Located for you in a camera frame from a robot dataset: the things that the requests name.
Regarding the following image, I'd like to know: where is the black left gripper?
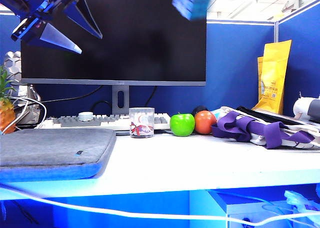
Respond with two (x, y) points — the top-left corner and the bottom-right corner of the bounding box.
(0, 0), (103, 55)

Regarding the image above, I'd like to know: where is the Rubik's cube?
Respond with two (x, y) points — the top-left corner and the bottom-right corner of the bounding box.
(171, 0), (221, 21)

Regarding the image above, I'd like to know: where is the black computer monitor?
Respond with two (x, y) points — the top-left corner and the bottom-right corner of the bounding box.
(20, 0), (208, 87)

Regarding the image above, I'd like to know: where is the silver geometric sculpture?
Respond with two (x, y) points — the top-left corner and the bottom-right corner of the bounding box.
(3, 50), (42, 125)

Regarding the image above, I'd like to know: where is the grey monitor stand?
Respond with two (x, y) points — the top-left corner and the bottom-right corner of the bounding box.
(111, 85), (130, 115)

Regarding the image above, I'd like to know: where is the white round cap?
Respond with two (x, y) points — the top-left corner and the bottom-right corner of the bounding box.
(77, 111), (95, 121)

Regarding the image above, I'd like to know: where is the white grey mechanical keyboard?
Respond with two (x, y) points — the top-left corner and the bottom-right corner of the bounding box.
(37, 112), (171, 132)

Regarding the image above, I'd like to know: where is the pineapple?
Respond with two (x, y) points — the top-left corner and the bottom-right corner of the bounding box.
(0, 65), (17, 134)

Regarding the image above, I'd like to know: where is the clear printed glass cup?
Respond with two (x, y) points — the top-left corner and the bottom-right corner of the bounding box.
(128, 107), (156, 139)

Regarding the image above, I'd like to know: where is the grey felt laptop sleeve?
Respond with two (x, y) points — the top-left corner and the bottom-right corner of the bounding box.
(0, 128), (117, 183)

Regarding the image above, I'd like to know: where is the green apple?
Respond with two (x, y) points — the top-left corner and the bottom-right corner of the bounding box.
(169, 112), (196, 137)

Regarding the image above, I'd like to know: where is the black round object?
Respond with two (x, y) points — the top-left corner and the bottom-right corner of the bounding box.
(191, 104), (210, 116)

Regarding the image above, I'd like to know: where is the orange round fruit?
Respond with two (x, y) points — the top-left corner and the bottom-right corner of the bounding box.
(194, 110), (217, 135)

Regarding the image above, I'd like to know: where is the light blue patterned item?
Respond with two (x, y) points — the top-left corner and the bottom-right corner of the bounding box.
(211, 107), (226, 120)

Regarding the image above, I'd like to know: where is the small yellow pouch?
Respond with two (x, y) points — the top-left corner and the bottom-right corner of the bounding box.
(257, 55), (265, 101)

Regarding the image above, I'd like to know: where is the purple white tote bag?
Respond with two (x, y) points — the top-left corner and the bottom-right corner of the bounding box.
(211, 105), (320, 150)

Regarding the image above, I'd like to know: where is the large yellow pouch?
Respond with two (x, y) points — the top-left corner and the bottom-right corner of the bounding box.
(251, 39), (293, 115)

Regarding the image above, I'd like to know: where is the white grey device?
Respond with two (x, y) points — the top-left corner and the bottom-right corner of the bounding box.
(292, 91), (320, 124)

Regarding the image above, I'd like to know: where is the white drawer cabinet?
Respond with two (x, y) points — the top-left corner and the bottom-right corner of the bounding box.
(207, 189), (320, 228)

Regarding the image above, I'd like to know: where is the clear plastic bag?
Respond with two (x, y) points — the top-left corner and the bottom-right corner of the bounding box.
(283, 190), (320, 214)

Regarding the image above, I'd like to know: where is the long black cable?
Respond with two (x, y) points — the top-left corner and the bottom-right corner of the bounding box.
(39, 85), (104, 104)

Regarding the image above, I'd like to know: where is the looped black cable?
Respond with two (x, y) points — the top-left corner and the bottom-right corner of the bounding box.
(90, 100), (113, 114)

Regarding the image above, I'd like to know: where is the thin white cable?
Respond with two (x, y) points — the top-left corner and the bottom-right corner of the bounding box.
(1, 95), (48, 135)

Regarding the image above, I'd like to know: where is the short black cable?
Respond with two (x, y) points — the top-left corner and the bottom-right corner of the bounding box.
(144, 85), (158, 108)

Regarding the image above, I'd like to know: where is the thick white cable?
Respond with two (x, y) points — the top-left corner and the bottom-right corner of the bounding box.
(0, 182), (320, 226)

